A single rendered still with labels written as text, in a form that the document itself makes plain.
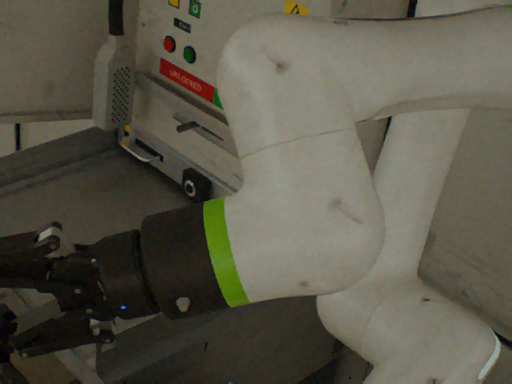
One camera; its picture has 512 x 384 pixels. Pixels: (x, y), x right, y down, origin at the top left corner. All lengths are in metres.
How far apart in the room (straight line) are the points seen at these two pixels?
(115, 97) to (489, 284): 0.82
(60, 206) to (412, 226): 0.82
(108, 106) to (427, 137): 0.81
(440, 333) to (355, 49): 0.44
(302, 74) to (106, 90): 1.07
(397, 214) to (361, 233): 0.44
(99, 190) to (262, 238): 1.12
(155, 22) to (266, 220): 1.09
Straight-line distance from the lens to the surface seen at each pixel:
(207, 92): 1.65
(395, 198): 1.12
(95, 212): 1.71
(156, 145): 1.80
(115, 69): 1.71
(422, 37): 0.80
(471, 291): 1.63
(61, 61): 2.01
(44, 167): 1.83
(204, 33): 1.62
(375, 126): 1.63
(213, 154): 1.69
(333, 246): 0.67
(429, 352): 1.05
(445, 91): 0.82
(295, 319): 1.66
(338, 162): 0.68
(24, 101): 2.04
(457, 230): 1.59
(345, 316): 1.14
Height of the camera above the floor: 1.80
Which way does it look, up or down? 29 degrees down
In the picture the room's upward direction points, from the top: 6 degrees clockwise
